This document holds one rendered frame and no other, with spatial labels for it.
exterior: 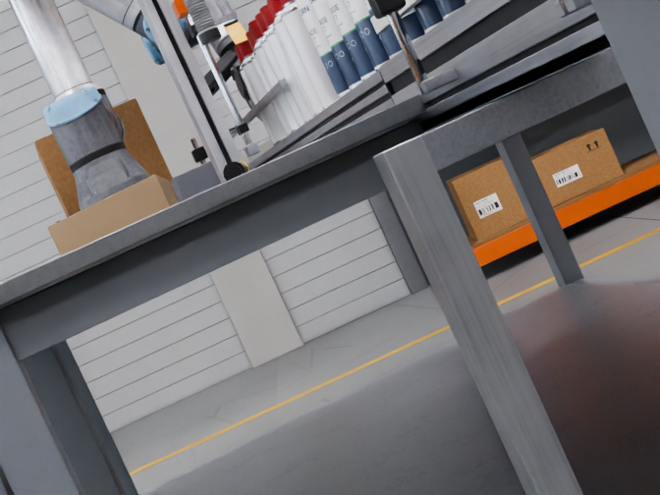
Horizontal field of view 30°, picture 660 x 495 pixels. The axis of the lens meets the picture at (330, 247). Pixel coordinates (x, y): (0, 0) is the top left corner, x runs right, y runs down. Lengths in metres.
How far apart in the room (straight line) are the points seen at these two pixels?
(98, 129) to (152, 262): 1.12
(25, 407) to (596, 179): 5.04
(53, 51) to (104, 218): 0.44
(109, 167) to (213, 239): 1.09
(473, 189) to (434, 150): 4.95
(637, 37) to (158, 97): 6.51
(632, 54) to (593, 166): 5.97
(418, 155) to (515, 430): 0.26
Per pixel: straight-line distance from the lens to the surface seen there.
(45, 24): 2.62
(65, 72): 2.60
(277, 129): 2.28
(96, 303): 1.33
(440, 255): 1.11
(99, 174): 2.41
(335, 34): 1.70
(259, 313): 6.68
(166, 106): 6.69
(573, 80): 1.18
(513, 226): 6.04
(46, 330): 1.33
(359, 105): 1.59
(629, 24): 0.20
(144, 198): 2.32
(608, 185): 6.13
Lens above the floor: 0.79
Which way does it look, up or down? 3 degrees down
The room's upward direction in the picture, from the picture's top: 25 degrees counter-clockwise
